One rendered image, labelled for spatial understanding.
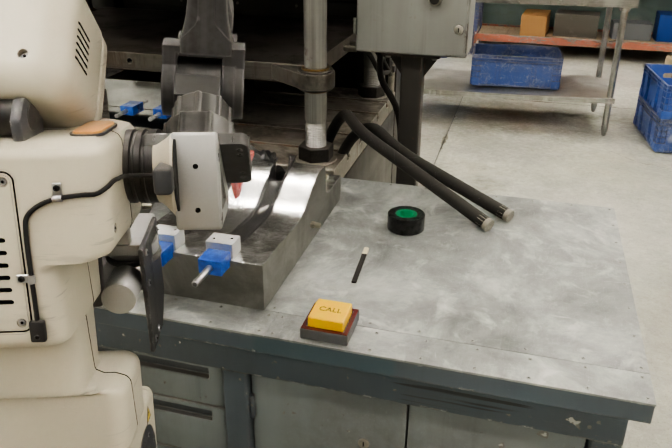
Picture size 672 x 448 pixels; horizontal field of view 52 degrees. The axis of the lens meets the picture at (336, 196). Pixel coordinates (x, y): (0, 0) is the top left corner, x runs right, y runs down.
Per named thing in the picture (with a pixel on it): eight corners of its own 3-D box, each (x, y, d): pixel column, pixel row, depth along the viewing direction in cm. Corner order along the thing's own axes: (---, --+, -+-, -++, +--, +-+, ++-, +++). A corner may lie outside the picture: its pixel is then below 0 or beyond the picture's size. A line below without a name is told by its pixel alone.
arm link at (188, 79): (172, 104, 81) (219, 106, 81) (178, 38, 86) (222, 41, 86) (176, 147, 89) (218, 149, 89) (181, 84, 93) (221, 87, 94)
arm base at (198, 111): (138, 145, 76) (247, 143, 77) (145, 87, 80) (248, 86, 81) (153, 184, 83) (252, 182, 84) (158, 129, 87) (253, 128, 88)
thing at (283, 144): (334, 190, 187) (334, 165, 184) (-59, 144, 219) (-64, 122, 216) (394, 106, 261) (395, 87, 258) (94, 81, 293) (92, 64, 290)
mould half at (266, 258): (264, 310, 119) (261, 241, 114) (131, 288, 126) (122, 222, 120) (340, 198, 163) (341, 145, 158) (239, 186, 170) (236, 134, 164)
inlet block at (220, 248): (210, 301, 110) (207, 272, 108) (181, 296, 112) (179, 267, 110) (241, 262, 122) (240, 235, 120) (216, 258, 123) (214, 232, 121)
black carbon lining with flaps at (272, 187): (244, 254, 123) (241, 206, 120) (163, 243, 127) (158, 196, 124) (304, 183, 154) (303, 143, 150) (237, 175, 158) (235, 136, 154)
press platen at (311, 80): (339, 139, 181) (340, 73, 174) (-62, 100, 213) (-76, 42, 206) (399, 69, 255) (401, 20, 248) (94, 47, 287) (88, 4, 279)
